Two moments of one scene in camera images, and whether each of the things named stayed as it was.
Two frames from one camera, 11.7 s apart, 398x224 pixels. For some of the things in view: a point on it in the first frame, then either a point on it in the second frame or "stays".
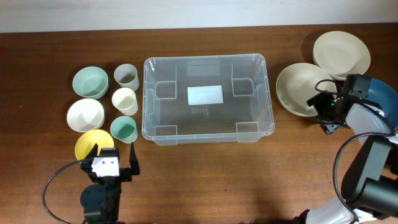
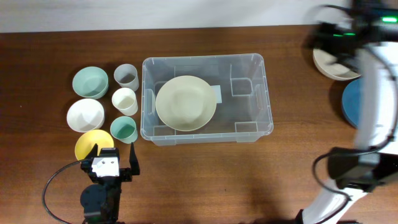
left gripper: [127, 173] stays
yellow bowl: [87, 140] stays
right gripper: [318, 101] -> [334, 32]
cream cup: [124, 99] stays
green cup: [124, 129] stays
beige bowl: [298, 83] -> [186, 103]
